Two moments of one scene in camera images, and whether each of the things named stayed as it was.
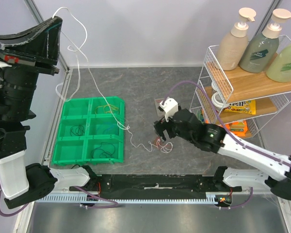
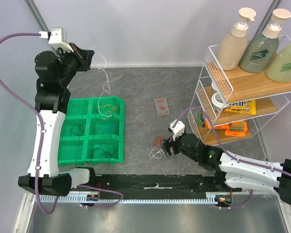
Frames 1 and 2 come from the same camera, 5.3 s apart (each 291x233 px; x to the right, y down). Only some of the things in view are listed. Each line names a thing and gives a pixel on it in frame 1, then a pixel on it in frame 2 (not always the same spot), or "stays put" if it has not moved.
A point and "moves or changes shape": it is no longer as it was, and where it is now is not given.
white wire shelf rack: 236,99 stays put
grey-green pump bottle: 262,49 stays put
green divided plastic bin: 90,131 stays put
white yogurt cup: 217,99 stays put
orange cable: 156,141 stays put
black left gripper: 41,52 to 83,57
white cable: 90,71 moves or changes shape
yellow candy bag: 246,107 stays put
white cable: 166,145 moves or changes shape
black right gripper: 166,127 to 168,146
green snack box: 198,113 stays put
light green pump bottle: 285,66 stays put
